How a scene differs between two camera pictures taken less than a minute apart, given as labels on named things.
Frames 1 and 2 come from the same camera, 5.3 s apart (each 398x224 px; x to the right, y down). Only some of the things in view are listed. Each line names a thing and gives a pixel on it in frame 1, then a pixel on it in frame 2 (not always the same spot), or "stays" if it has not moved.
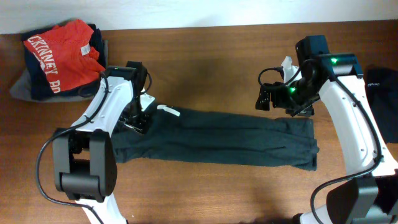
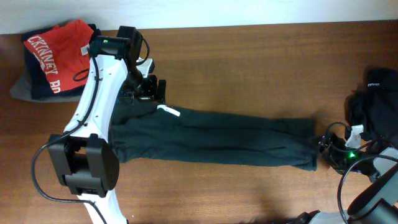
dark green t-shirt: x=188 y=136 stays
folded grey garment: x=20 y=88 stays
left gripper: x=141 y=125 → x=149 y=93
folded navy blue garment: x=40 y=87 stays
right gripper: x=278 y=101 → x=339 y=144
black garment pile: x=382 y=86 stays
